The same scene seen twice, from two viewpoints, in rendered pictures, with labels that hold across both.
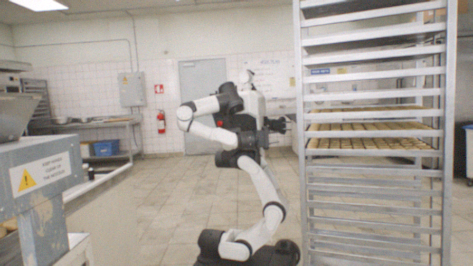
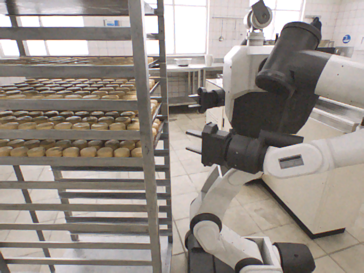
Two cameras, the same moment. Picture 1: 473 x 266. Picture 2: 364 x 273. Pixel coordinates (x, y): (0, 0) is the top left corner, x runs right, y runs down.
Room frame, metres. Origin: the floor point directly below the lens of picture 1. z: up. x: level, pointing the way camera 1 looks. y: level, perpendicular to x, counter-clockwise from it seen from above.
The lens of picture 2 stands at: (2.38, -0.58, 1.30)
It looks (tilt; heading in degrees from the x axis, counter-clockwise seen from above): 23 degrees down; 160
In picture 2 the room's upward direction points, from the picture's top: straight up
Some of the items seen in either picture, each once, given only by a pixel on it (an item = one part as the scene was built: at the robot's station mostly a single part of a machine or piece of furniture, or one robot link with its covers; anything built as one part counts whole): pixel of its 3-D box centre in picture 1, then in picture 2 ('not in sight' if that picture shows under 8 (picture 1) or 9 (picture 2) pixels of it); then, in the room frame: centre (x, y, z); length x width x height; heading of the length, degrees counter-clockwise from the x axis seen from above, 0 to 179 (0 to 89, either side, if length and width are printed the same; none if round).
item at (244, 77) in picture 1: (246, 79); (257, 23); (1.70, -0.10, 1.36); 0.10 x 0.07 x 0.09; 159
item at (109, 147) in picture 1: (106, 147); not in sight; (5.56, 2.56, 0.36); 0.47 x 0.38 x 0.26; 0
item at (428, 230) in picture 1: (368, 224); (111, 182); (1.29, -0.64, 0.60); 0.64 x 0.03 x 0.03; 70
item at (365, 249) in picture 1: (361, 249); not in sight; (1.66, -0.78, 0.24); 0.64 x 0.03 x 0.03; 70
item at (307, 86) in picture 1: (309, 136); (149, 162); (1.79, -0.50, 0.97); 0.03 x 0.03 x 1.70; 70
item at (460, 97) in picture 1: (429, 98); not in sight; (4.08, -2.94, 1.03); 1.40 x 0.90 x 2.05; 178
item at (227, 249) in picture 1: (237, 244); (255, 258); (1.75, 0.01, 0.28); 0.21 x 0.20 x 0.13; 70
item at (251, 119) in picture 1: (239, 113); (267, 86); (1.72, -0.05, 1.16); 0.34 x 0.30 x 0.36; 159
